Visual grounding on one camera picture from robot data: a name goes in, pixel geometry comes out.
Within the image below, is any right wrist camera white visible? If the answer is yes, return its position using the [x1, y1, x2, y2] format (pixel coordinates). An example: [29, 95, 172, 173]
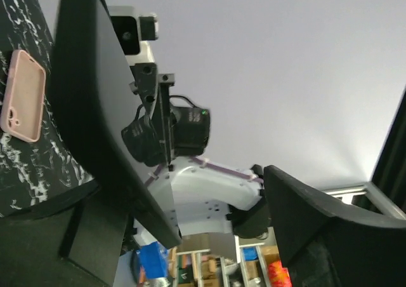
[108, 6, 159, 66]

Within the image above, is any black phone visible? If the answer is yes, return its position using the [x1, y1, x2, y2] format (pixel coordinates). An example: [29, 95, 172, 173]
[48, 0, 181, 248]

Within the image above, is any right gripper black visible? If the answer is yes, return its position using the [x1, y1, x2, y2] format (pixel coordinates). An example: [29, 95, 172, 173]
[121, 63, 211, 167]

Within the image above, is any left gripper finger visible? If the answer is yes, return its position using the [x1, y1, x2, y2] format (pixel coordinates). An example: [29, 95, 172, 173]
[264, 166, 405, 287]

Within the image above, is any pink phone case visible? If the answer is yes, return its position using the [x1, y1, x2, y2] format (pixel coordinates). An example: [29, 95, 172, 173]
[1, 50, 46, 143]

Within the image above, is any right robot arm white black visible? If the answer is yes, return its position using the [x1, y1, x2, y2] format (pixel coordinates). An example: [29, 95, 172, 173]
[121, 63, 270, 239]

